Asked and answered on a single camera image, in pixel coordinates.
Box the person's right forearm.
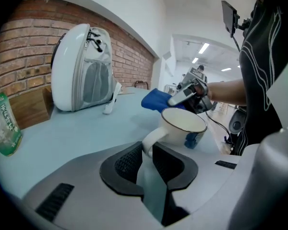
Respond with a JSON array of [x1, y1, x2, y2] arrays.
[[206, 78, 247, 106]]

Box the light blue table white legs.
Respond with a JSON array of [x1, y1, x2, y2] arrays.
[[0, 87, 222, 199]]

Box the brown wooden box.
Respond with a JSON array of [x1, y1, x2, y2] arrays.
[[9, 87, 54, 130]]

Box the person's black printed T-shirt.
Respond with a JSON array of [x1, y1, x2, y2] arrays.
[[233, 0, 288, 156]]

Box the blue cloth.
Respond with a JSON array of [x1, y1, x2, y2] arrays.
[[141, 88, 186, 113]]

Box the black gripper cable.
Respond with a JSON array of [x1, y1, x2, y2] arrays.
[[204, 111, 231, 144]]

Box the person's right hand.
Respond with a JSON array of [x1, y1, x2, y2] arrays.
[[193, 83, 209, 97]]

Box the small black monitor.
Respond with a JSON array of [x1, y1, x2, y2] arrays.
[[221, 0, 253, 38]]

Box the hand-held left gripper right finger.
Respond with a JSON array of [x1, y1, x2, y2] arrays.
[[152, 143, 241, 230]]

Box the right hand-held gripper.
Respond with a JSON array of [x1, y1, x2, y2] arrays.
[[167, 66, 218, 115]]

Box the white enamel mug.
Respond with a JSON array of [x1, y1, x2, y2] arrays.
[[141, 107, 208, 158]]

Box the green drink bottle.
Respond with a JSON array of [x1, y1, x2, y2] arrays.
[[0, 79, 23, 157]]

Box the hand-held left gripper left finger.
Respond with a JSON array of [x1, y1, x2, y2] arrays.
[[21, 141, 164, 230]]

